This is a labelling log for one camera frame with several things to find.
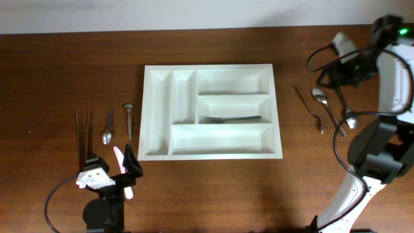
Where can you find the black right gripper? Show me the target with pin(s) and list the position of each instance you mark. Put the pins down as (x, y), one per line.
(337, 77)

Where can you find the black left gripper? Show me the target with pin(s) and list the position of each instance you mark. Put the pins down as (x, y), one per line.
(132, 166)

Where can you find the steel tablespoon long handle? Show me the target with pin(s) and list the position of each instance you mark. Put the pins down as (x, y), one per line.
(321, 97)

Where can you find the small steel fork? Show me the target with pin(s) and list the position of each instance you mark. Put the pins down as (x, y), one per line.
(318, 120)

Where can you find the large steel fork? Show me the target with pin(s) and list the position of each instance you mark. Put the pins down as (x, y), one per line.
(219, 120)

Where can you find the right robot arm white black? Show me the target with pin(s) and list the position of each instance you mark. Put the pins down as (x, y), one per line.
(383, 150)

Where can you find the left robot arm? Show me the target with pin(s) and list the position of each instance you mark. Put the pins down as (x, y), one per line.
(106, 213)

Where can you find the small steel spoon left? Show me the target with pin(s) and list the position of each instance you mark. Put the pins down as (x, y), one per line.
(107, 135)

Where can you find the white plastic knife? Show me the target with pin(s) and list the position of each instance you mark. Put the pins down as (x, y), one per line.
(128, 191)

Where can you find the right steel knife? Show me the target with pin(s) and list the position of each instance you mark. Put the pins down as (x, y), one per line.
(88, 140)

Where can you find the small steel measuring spoon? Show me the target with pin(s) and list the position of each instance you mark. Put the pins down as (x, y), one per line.
(129, 108)

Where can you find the white plastic cutlery tray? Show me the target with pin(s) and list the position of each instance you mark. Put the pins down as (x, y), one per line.
(176, 97)

